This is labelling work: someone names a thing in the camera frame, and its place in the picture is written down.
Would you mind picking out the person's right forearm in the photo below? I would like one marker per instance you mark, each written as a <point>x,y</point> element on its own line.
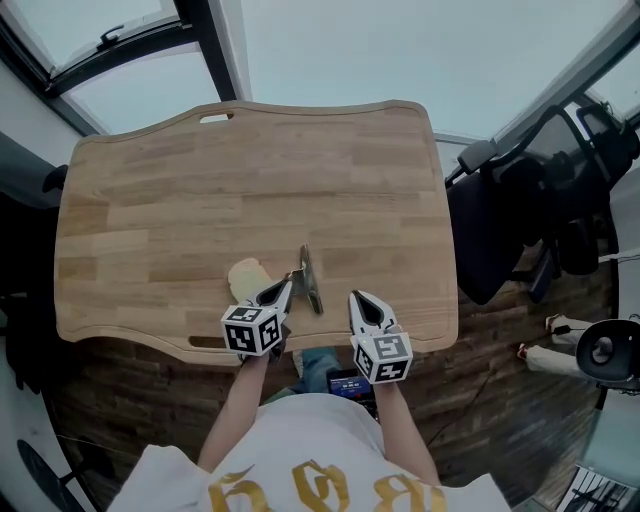
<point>402,430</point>

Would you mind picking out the black window frame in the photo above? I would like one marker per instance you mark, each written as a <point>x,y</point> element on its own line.
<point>125,55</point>

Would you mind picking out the beige rounded bread piece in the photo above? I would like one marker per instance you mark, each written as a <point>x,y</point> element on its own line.
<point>245,280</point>

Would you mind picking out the person's left forearm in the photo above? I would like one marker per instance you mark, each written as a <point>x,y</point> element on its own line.
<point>240,405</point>

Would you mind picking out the black device with lit screen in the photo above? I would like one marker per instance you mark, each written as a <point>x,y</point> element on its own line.
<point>350,385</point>

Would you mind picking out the black round lamp head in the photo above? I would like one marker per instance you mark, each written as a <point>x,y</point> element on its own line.
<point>607,352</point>

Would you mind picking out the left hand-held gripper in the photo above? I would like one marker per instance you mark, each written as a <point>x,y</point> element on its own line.
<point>244,332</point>

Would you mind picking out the brass metal object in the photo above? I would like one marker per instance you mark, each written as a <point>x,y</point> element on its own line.
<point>310,280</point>

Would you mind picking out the person's blue jeans leg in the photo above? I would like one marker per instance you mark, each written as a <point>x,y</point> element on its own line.
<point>317,367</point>

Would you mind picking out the white shirt with gold print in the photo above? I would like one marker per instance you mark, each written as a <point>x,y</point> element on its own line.
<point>320,450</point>

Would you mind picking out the black round stand base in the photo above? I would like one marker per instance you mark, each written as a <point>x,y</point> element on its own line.
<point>45,480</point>

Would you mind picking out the black office chair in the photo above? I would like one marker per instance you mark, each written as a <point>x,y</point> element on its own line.
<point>530,210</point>

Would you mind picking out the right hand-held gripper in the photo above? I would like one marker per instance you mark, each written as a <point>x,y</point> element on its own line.
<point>382,355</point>

